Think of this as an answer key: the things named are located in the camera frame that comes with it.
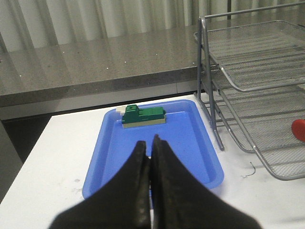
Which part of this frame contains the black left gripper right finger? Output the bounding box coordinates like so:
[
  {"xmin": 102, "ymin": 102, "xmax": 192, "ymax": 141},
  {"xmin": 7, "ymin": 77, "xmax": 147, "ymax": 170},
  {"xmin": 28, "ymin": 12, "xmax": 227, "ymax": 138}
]
[{"xmin": 151, "ymin": 135, "xmax": 261, "ymax": 229}]

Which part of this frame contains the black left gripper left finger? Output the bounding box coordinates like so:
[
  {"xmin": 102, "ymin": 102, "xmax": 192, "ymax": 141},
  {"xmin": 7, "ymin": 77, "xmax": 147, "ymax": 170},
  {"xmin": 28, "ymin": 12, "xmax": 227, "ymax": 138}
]
[{"xmin": 50, "ymin": 141, "xmax": 151, "ymax": 229}]

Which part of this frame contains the red emergency stop button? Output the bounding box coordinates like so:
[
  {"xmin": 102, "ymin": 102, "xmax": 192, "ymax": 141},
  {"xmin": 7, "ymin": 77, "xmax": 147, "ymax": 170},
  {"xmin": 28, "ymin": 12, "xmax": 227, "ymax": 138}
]
[{"xmin": 291, "ymin": 119, "xmax": 305, "ymax": 142}]

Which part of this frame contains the blue plastic tray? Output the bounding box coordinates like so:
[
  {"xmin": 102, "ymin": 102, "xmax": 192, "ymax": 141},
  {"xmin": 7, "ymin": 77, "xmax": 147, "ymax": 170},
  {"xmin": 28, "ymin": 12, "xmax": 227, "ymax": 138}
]
[{"xmin": 82, "ymin": 99, "xmax": 224, "ymax": 198}]

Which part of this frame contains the green terminal block module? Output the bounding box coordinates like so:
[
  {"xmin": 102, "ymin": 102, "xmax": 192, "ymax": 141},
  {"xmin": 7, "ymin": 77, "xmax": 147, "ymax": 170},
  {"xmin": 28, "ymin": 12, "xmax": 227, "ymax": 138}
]
[{"xmin": 116, "ymin": 104, "xmax": 166, "ymax": 128}]

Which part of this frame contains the grey stone counter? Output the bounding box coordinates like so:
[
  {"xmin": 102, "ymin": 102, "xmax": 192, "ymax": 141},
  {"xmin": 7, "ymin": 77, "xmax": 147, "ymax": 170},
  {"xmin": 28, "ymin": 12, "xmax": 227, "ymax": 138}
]
[{"xmin": 0, "ymin": 25, "xmax": 197, "ymax": 120}]

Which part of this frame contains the thin grey wire scrap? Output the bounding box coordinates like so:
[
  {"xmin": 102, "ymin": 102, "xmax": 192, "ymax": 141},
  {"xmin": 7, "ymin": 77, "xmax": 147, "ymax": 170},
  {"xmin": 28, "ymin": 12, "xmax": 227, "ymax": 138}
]
[{"xmin": 241, "ymin": 162, "xmax": 256, "ymax": 178}]

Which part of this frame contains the silver rack frame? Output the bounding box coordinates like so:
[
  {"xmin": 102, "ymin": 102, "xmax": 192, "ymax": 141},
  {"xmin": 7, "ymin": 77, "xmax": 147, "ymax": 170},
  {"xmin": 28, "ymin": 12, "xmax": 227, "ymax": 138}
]
[{"xmin": 194, "ymin": 0, "xmax": 305, "ymax": 151}]

